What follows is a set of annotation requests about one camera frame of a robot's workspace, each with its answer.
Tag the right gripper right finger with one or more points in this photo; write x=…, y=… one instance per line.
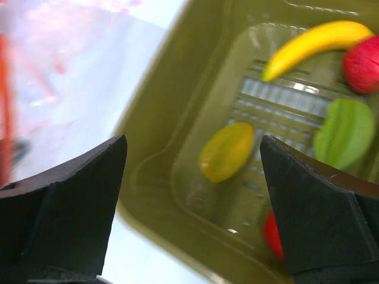
x=327, y=219

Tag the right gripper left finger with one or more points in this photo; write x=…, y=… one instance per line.
x=55, y=225

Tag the green toy starfruit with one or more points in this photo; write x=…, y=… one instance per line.
x=346, y=133

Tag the yellow toy starfruit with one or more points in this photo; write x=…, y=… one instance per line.
x=226, y=152

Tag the clear zip bag orange zipper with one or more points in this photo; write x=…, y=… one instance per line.
x=72, y=67

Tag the red toy tomato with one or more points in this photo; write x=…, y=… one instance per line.
x=271, y=235

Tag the red toy apple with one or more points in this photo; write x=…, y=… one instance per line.
x=360, y=66

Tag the yellow toy banana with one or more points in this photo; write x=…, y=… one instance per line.
x=334, y=35

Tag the olive green plastic bin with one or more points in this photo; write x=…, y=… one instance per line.
x=208, y=75

